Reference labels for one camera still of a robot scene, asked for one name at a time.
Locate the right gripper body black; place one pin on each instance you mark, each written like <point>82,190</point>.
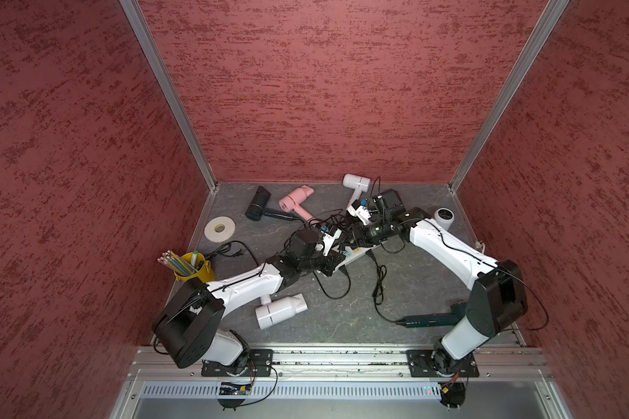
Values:
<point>373,232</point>

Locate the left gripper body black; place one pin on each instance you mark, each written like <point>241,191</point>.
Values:
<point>325,264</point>

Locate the white power strip coloured sockets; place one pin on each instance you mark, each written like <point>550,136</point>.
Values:
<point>352,255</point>

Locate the white round hair dryer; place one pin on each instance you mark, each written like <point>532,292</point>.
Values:
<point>444,218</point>

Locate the white hair dryer front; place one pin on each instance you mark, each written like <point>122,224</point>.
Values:
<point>272,312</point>

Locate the dark green hair dryer back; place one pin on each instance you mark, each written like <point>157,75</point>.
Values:
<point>388,204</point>

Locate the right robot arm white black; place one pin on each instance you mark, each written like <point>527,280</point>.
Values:
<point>497,293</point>

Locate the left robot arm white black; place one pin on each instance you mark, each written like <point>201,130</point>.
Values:
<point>188,327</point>

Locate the white square hair dryer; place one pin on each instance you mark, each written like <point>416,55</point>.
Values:
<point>358,184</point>

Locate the pink hair dryer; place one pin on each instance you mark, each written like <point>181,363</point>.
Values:
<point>294,200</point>

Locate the black hair dryer far left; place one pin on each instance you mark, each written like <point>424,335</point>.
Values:
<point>258,208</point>

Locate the white tape roll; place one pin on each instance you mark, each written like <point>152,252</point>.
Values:
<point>220,229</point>

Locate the yellow cup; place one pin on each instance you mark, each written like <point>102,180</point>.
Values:
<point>201,264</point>

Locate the bundle of pencils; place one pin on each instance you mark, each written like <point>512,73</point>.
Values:
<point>177,264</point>

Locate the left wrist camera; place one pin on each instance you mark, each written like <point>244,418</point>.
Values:
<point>330,235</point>

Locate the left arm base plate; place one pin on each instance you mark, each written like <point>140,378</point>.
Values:
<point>252,363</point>

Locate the aluminium front rail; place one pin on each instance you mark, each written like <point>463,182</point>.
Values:
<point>338,372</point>

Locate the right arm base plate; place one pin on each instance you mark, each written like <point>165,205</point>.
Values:
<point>424,364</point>

